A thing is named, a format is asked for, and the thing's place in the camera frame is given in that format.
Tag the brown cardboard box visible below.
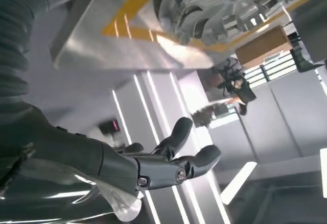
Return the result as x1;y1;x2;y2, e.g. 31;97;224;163
235;25;294;69

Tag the clear plastic cover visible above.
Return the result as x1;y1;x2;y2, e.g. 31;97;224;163
0;158;143;224

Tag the person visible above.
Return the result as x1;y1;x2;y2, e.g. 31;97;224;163
204;73;248;117

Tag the braided black cable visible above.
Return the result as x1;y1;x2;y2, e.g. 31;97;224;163
0;143;35;191

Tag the black office chair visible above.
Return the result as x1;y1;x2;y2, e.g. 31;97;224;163
211;58;257;106

